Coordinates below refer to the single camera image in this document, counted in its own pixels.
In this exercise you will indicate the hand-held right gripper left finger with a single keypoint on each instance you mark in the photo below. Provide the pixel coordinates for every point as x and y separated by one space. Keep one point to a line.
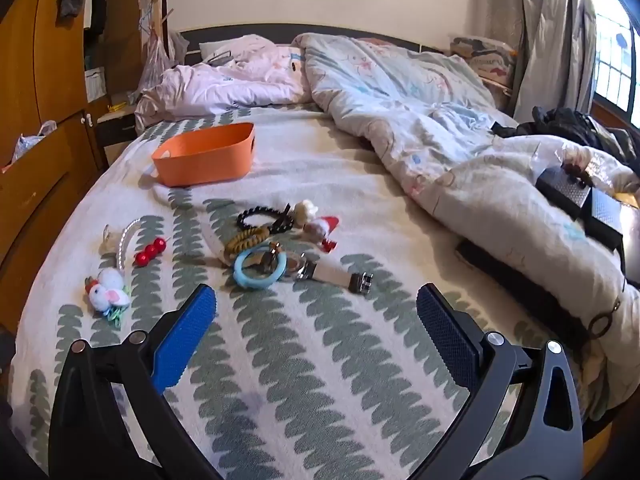
185 340

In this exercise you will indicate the pink quilt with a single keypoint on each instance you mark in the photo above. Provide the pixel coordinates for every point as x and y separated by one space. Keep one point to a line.
225 85

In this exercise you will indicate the printed pillow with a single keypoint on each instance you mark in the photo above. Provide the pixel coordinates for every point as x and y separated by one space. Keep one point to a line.
485 60

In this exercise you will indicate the hanging clear plastic bag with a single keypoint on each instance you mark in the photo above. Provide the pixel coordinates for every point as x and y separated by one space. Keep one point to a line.
155 65

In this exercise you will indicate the black hair clip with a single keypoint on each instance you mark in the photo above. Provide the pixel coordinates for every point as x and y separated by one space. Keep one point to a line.
284 217

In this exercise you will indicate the white bunny plush clip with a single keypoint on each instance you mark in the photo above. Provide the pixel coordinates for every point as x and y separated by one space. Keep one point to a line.
107 292

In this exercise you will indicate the dark headboard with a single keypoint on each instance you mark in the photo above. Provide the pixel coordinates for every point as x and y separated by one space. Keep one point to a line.
225 32

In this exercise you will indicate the black clothing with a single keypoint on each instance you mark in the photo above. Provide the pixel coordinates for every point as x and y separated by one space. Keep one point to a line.
565 125

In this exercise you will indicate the white pillow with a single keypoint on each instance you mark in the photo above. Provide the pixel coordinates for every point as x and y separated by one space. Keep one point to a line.
220 46

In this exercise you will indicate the grey curtain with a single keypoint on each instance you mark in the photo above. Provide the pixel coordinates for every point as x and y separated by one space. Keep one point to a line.
550 35

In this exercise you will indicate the green wavy hair clip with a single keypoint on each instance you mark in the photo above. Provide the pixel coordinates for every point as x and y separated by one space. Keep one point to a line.
116 321

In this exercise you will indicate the yellow packet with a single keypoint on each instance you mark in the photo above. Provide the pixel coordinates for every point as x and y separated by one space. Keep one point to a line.
117 106

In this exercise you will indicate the window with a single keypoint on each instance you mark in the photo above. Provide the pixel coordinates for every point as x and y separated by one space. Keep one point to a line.
615 60

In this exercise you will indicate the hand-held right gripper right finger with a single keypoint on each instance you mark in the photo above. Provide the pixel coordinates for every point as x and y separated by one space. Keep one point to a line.
445 330

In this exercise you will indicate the dark nightstand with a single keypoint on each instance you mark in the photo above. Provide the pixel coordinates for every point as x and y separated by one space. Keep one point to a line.
117 127

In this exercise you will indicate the white paper bag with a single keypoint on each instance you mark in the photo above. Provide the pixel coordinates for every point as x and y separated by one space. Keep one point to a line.
95 85

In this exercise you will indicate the light blue printed quilt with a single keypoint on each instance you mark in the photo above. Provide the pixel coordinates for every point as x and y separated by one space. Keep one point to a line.
400 110

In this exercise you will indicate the leaf-print bed cover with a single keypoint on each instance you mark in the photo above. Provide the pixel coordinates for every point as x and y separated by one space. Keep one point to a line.
320 360

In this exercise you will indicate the orange plastic basket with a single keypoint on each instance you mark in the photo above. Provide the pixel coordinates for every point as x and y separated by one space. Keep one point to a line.
200 165

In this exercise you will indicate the red santa hat clip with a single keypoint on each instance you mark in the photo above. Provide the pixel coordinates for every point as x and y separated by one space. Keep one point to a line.
327 225

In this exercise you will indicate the wooden wardrobe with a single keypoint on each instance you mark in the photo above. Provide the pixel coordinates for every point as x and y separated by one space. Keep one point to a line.
35 60

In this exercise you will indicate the black textured box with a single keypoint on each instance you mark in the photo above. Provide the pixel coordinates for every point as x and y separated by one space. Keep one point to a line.
602 220
565 190

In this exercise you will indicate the plastic bag in drawer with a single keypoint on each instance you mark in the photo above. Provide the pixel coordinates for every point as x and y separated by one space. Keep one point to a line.
30 142

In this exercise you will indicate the red bead hair clip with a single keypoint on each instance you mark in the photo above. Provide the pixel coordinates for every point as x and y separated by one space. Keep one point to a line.
150 252

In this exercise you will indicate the white flower hair clip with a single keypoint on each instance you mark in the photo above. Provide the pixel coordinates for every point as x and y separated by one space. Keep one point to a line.
305 210

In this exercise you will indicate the clear plastic hair clip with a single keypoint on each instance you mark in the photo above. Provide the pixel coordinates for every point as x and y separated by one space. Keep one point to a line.
107 237

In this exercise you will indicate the wooden coat rack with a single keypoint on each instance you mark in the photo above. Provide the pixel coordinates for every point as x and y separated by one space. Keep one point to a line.
162 5

